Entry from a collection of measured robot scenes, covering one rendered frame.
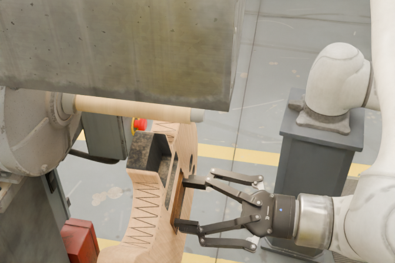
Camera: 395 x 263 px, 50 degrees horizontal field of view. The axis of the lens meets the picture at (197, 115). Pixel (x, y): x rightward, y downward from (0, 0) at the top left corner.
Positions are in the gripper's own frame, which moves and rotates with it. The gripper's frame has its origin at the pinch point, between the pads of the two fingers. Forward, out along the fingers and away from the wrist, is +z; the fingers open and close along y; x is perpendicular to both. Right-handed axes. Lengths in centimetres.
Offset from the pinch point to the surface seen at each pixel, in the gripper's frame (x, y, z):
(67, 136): 11.6, 5.2, 19.1
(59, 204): -34, 5, 38
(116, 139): -12.5, 16.2, 19.6
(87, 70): 40.1, 0.5, 4.9
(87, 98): 20.3, 8.1, 13.7
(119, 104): 20.1, 7.9, 8.6
